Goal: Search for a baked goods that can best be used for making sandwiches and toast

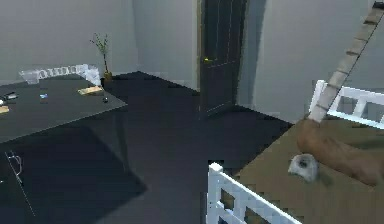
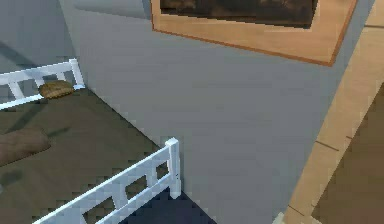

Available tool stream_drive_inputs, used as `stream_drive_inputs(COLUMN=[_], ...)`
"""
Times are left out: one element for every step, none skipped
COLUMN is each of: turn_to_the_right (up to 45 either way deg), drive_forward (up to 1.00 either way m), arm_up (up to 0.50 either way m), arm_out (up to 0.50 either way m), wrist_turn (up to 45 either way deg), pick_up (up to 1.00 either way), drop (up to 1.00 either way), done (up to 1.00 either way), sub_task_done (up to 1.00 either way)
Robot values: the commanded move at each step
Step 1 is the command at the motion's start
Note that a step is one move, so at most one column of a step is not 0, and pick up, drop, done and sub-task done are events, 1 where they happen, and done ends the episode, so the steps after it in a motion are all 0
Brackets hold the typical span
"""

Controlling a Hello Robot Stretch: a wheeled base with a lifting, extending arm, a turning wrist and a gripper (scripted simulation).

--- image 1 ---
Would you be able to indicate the dark room door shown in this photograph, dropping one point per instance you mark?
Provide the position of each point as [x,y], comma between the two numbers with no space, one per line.
[221,53]

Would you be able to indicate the small black round object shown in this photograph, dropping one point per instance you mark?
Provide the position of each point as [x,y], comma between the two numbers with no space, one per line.
[105,99]

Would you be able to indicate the yellow-brown plant vase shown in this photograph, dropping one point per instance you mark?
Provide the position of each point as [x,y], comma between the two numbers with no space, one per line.
[107,76]

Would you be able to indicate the tan flat book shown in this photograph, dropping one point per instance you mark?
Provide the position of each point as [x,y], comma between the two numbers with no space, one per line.
[90,90]

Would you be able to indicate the green house plant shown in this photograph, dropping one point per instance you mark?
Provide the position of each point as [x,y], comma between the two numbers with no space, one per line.
[102,46]

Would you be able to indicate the dark grey desk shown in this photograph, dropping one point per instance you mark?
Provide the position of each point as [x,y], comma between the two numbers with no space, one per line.
[60,110]

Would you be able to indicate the white slatted chair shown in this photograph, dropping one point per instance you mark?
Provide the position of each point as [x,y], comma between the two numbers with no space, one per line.
[66,70]

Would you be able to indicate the white bed with brown cover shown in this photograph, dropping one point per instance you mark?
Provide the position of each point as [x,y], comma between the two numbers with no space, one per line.
[300,196]

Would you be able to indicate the small blue object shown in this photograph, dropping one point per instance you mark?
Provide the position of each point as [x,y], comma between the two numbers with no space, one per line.
[43,96]

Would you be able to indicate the clear pale box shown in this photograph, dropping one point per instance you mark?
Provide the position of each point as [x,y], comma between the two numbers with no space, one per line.
[30,76]

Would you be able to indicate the small grey and black object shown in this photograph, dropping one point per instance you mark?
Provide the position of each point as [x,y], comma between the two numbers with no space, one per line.
[10,96]

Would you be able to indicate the tan flat object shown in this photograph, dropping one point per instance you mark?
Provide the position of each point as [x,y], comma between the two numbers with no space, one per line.
[3,109]

